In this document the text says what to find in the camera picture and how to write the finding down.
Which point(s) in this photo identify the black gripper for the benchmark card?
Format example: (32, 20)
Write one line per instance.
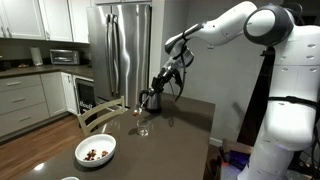
(158, 82)

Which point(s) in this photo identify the silver metal spoon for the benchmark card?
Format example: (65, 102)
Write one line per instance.
(139, 108)

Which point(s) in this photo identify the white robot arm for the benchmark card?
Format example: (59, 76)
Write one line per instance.
(293, 102)

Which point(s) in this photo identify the clear drinking glass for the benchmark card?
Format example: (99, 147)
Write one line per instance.
(143, 127)

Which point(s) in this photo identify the white ceramic bowl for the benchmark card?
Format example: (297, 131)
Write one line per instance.
(95, 150)

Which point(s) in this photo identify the stainless steel electric kettle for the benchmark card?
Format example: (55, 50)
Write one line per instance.
(153, 105)

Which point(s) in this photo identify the stainless steel refrigerator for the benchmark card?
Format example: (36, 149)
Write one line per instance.
(119, 38)

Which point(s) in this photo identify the cream wooden chair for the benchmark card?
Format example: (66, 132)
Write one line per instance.
(100, 114)

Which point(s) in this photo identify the silver toaster oven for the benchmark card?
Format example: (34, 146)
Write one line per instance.
(64, 57)

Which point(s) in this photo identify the white paper towel roll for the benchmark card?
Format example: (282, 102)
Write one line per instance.
(36, 56)

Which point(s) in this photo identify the white ceramic mug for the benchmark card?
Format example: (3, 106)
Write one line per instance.
(70, 178)

